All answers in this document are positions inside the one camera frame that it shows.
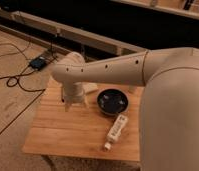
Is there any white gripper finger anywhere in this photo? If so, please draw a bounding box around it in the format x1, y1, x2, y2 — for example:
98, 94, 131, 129
82, 99, 89, 108
64, 103, 70, 112

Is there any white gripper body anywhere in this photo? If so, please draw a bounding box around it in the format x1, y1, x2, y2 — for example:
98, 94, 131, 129
61, 83, 85, 104

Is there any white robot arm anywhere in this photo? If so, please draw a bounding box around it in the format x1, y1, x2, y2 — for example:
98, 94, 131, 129
52, 47, 199, 171

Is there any white sponge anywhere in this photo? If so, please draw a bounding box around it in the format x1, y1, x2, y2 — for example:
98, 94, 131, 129
84, 83, 98, 94

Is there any dark ceramic bowl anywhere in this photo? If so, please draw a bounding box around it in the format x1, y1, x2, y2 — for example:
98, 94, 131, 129
97, 89, 128, 116

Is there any wooden table board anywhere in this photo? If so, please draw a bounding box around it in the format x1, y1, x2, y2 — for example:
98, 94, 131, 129
23, 80, 142, 161

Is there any white game remote controller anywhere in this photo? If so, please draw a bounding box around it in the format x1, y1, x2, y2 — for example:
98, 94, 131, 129
104, 115, 128, 150

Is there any blue power adapter box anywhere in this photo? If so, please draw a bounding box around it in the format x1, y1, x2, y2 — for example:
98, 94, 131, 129
29, 56, 50, 70

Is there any black floor cable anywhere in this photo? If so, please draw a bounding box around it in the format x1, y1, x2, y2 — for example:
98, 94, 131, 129
0, 39, 71, 142

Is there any long wooden beam rail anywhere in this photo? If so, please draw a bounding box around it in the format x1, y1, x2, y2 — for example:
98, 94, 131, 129
0, 9, 145, 55

